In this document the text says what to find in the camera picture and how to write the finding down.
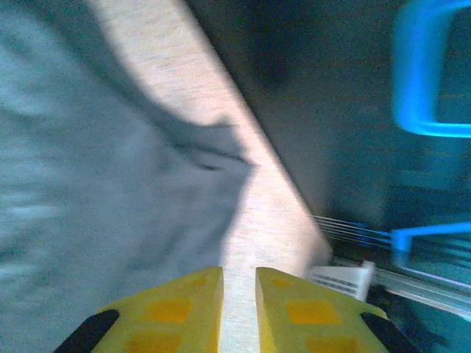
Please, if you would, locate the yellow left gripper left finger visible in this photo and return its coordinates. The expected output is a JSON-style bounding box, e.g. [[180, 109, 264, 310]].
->
[[54, 266, 224, 353]]

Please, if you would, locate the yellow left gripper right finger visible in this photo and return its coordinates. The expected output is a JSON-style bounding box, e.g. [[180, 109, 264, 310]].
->
[[255, 267, 417, 353]]

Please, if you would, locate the gray t-shirt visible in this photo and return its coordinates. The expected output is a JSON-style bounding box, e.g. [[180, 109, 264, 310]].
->
[[0, 0, 261, 353]]

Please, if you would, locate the slotted gray cable duct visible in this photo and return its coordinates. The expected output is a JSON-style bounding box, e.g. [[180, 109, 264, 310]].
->
[[308, 260, 376, 301]]

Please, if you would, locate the aluminium frame rail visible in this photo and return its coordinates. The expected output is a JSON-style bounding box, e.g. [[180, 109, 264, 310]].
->
[[371, 266, 471, 321]]

